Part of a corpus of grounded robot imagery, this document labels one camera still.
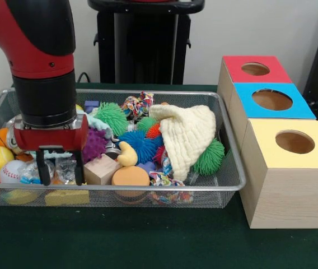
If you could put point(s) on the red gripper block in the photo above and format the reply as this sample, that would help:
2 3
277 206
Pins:
47 139

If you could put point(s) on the clear mesh bin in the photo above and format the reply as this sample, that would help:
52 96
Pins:
215 196

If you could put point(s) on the wooden three-hole sorting box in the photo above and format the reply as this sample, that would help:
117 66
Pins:
282 190

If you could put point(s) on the wooden cube block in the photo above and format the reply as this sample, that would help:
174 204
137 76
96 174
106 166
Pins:
100 171

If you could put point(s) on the purple spiky ball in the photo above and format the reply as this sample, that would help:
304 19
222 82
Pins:
94 147

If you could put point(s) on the mint green cloth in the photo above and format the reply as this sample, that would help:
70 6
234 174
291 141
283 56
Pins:
98 123

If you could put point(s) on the orange round disc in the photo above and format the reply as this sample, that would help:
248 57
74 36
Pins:
130 176

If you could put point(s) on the green spiky ball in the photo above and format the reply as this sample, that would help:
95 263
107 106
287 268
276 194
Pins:
111 117
209 158

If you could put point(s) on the blue spiky ball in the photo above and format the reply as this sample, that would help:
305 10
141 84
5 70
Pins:
139 145

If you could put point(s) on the dark green table cloth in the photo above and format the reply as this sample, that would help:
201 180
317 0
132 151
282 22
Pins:
148 241

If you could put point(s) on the cream knitted cloth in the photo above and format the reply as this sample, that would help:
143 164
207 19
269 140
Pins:
190 137

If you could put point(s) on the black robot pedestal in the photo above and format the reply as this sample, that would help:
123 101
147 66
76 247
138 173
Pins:
148 50

